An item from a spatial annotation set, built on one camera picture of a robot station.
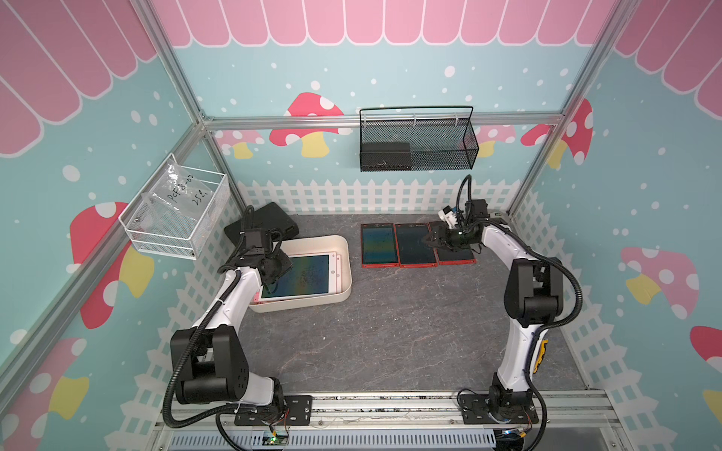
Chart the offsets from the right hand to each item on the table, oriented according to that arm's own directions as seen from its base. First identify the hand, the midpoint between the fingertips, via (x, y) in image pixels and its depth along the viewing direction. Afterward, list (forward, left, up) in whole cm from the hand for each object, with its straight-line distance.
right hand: (426, 241), depth 95 cm
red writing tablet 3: (+2, -9, -12) cm, 16 cm away
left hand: (-11, +46, +1) cm, 47 cm away
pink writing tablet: (-6, +40, -11) cm, 42 cm away
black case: (+22, +60, -9) cm, 65 cm away
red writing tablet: (+8, +16, -12) cm, 22 cm away
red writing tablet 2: (+6, +3, -13) cm, 15 cm away
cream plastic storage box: (+12, +43, -16) cm, 48 cm away
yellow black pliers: (-34, -31, -13) cm, 48 cm away
